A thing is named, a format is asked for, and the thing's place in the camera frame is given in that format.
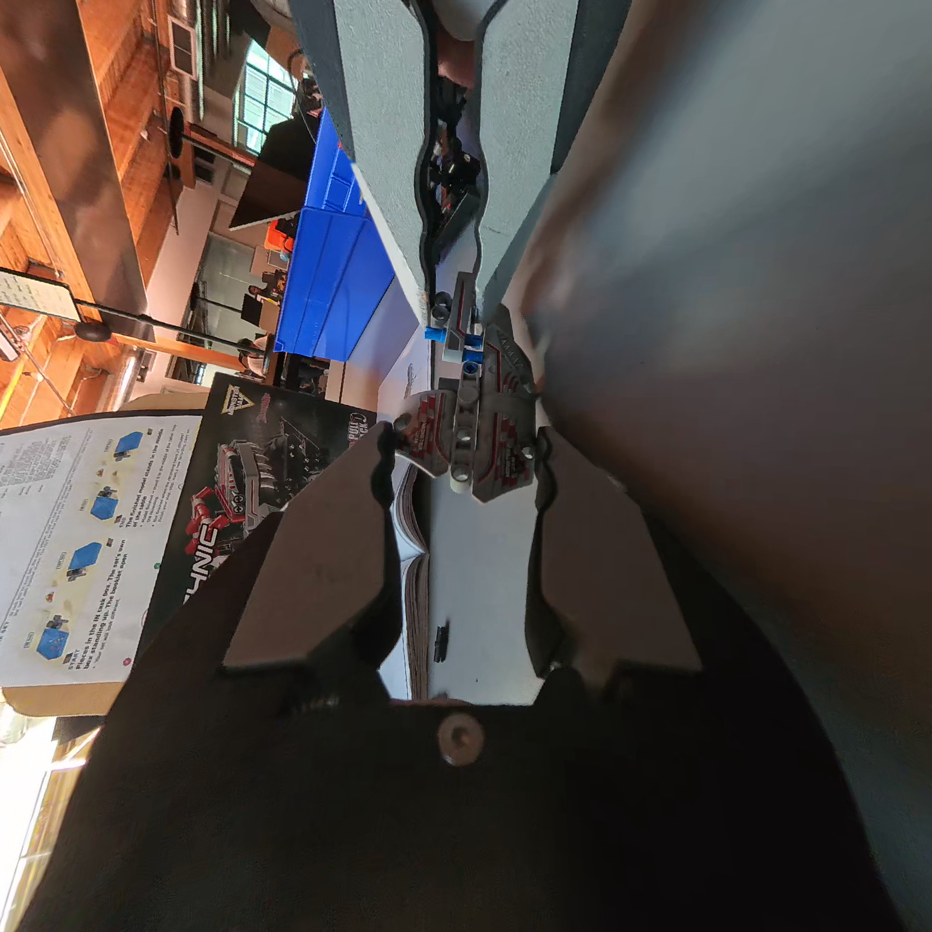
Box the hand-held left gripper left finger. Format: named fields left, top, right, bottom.
left=222, top=422, right=405, bottom=674

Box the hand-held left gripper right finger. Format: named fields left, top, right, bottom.
left=526, top=426, right=703, bottom=678

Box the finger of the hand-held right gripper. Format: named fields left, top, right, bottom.
left=469, top=0, right=634, bottom=307
left=290, top=0, right=441, bottom=310

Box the grey red shark lego assembly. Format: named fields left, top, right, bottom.
left=393, top=304, right=547, bottom=505

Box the lego instruction booklet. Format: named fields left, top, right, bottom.
left=375, top=357, right=438, bottom=700

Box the black lego set box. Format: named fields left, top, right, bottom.
left=138, top=371, right=380, bottom=656

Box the small blue plastic bin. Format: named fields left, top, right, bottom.
left=302, top=109, right=372, bottom=219

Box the black monitor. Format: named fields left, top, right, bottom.
left=229, top=116, right=325, bottom=230

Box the large paned window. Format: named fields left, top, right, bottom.
left=239, top=40, right=300, bottom=150

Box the large blue plastic bin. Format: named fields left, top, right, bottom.
left=273, top=207, right=398, bottom=361

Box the white printed instruction sheet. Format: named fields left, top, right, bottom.
left=0, top=414, right=203, bottom=687

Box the black metal pole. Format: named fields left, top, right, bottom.
left=73, top=299, right=274, bottom=350

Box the white sign board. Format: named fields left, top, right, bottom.
left=0, top=268, right=80, bottom=321

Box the white wall vent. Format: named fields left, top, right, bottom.
left=167, top=15, right=205, bottom=81

